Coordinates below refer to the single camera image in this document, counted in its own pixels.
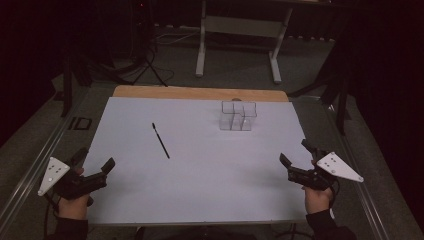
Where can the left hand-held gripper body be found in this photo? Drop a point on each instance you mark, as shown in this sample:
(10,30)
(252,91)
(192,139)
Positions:
(78,186)

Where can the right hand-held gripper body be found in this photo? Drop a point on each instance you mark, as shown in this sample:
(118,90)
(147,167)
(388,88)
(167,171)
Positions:
(313,178)

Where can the thin black makeup brush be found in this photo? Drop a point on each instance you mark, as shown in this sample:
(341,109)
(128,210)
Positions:
(161,140)

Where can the clear acrylic organizer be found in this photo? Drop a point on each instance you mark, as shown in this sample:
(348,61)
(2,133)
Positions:
(237,116)

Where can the person's right hand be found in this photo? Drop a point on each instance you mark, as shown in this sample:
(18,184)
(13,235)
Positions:
(317,200)

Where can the person's left hand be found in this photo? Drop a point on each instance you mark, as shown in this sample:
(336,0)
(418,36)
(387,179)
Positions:
(74,208)

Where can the white table cover sheet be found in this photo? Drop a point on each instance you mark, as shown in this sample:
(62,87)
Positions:
(206,166)

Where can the black tripod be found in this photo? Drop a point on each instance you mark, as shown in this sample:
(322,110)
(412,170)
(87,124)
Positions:
(146,50)

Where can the metal floor rail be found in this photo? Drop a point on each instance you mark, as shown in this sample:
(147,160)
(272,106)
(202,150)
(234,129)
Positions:
(36,163)
(363,186)

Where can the white metal table frame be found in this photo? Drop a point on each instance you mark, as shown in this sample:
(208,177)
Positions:
(240,26)

